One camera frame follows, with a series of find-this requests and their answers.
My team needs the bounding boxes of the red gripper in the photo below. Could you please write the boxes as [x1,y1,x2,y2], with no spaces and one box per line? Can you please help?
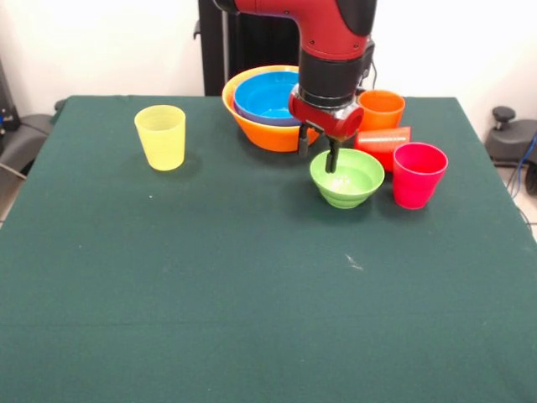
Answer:
[287,83,365,175]

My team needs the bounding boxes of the green bowl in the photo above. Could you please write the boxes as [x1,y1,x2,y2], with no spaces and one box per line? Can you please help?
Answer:
[309,148,386,210]

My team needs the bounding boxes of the orange cup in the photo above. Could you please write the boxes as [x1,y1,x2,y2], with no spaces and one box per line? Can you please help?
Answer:
[357,89,406,133]

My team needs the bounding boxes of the pink cup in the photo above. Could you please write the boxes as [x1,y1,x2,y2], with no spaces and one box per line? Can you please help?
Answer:
[392,141,449,211]

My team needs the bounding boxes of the red cup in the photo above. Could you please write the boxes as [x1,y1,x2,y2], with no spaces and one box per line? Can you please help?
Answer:
[354,126,412,172]

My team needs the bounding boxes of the purple bowl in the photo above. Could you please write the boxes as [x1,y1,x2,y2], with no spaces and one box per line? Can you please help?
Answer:
[232,90,303,128]

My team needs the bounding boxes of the black wall cable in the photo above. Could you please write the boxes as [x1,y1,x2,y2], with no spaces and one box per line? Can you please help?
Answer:
[364,58,378,92]

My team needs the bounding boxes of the deep blue bowl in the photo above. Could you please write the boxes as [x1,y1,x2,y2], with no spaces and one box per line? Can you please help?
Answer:
[232,70,302,126]

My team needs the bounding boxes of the grey floor equipment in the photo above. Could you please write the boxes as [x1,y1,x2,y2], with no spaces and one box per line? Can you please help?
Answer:
[0,58,55,175]

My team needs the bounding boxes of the grey machine base with knob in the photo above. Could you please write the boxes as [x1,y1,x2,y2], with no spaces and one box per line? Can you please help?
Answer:
[486,106,537,169]

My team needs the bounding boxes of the dark green tablecloth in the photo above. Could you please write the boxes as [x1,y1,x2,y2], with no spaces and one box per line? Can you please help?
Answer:
[0,94,537,403]

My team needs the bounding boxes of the light orange bowl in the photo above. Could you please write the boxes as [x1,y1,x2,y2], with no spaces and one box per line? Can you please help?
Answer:
[222,65,322,153]

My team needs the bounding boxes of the yellow cup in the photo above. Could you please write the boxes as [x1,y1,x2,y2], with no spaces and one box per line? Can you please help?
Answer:
[133,104,186,172]

